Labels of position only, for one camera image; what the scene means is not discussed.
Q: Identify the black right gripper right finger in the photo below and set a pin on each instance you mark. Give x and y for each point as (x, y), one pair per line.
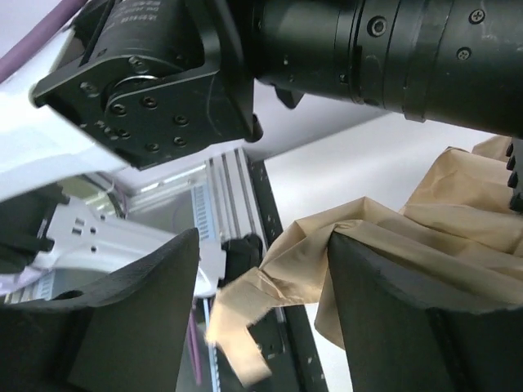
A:
(405, 331)

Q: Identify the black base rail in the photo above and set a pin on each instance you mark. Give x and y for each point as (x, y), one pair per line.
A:
(285, 280)

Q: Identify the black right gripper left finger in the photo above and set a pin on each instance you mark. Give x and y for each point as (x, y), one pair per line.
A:
(124, 332)

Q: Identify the beige folding umbrella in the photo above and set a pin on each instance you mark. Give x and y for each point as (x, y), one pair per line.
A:
(456, 227)

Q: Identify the grey slotted cable duct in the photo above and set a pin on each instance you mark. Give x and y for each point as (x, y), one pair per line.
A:
(212, 264)

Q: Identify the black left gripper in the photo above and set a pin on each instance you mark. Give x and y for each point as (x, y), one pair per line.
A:
(514, 154)

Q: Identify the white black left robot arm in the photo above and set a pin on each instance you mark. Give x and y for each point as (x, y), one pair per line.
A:
(154, 81)

